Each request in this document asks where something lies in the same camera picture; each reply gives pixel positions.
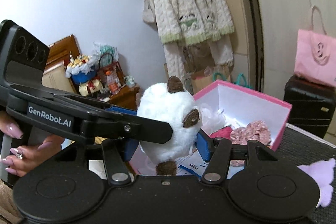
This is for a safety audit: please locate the pink floral scrunchie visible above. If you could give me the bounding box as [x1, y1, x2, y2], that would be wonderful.
[230, 121, 271, 145]

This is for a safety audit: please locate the white brown plush toy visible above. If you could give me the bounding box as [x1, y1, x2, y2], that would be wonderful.
[136, 76, 202, 176]

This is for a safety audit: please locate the red strawberry plush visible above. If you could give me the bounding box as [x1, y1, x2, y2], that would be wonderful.
[210, 126, 233, 139]

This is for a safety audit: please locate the purple plush toy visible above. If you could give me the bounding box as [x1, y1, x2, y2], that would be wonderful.
[298, 158, 335, 208]

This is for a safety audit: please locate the blue white wipes pack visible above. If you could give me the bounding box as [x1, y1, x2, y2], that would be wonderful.
[176, 151, 208, 178]

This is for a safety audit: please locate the white mesh bath pouf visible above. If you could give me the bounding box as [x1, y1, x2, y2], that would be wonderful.
[201, 107, 226, 135]

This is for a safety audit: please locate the person's left hand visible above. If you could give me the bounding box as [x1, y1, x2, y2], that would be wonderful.
[1, 111, 65, 177]

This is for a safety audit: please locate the orange drink bottle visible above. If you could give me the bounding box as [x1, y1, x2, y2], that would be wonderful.
[106, 71, 120, 94]

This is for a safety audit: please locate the wooden nightstand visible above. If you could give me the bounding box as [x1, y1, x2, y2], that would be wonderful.
[42, 35, 139, 110]

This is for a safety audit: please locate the woven basket bag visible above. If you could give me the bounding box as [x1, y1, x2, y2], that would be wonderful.
[97, 53, 125, 87]

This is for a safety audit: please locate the black honeycomb table mat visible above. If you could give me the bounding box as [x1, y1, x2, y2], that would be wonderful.
[277, 123, 335, 224]

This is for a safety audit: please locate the blue flower bouquet box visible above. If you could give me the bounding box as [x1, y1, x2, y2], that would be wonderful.
[65, 52, 98, 85]

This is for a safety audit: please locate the pink cardboard box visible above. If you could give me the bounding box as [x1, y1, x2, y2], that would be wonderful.
[137, 76, 291, 165]

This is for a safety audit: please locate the brown paper bag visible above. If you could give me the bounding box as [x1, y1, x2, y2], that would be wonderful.
[190, 65, 231, 94]

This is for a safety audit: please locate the black suitcase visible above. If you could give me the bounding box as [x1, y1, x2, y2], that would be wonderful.
[284, 76, 335, 138]

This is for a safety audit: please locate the beige canvas tote bag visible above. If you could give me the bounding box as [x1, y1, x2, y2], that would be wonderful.
[142, 0, 156, 24]

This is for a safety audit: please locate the teal gift bag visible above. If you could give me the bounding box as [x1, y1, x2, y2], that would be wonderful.
[234, 73, 253, 89]

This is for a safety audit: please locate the cream knitted cardigan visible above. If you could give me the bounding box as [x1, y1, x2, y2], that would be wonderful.
[153, 0, 235, 80]

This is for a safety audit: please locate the pink tote bag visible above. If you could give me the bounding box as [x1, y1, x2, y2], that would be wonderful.
[294, 5, 335, 88]

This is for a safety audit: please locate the beige wardrobe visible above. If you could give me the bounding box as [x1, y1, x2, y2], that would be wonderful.
[259, 0, 335, 99]

